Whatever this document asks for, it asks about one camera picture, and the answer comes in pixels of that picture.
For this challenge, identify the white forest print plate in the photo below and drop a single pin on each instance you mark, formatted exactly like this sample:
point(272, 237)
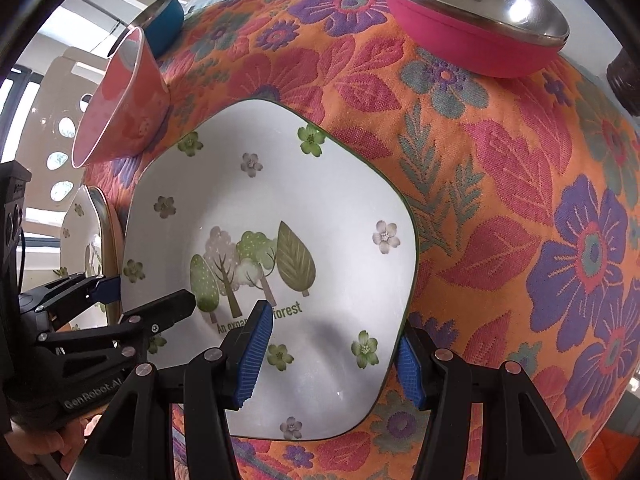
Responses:
point(82, 230)
point(325, 185)

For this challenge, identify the person's left hand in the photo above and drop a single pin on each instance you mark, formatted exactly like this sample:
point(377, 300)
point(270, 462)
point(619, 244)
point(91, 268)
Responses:
point(35, 447)

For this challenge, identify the dark brown mug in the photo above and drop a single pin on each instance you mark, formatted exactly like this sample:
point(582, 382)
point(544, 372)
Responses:
point(625, 77)

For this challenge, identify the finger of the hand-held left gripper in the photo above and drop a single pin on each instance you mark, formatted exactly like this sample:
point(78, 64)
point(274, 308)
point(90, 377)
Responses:
point(165, 307)
point(107, 287)

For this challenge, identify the pink floral bowl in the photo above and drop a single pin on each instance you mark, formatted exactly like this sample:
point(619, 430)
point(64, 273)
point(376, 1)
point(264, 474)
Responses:
point(140, 110)

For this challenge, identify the orange cushion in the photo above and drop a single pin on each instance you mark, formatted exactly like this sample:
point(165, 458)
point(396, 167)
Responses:
point(605, 455)

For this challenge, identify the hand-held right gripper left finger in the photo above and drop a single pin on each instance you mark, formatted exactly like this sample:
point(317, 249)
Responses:
point(252, 355)

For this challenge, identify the orange floral table cloth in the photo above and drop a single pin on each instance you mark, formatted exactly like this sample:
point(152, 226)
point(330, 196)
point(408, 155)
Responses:
point(500, 160)

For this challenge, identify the small blue steel bowl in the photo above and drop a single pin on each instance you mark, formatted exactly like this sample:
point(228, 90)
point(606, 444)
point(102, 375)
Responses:
point(167, 25)

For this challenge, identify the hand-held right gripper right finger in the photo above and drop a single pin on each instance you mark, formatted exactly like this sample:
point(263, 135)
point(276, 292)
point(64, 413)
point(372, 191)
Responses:
point(410, 370)

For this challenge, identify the pink steel bowl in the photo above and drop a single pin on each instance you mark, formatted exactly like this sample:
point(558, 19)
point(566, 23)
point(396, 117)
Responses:
point(450, 40)

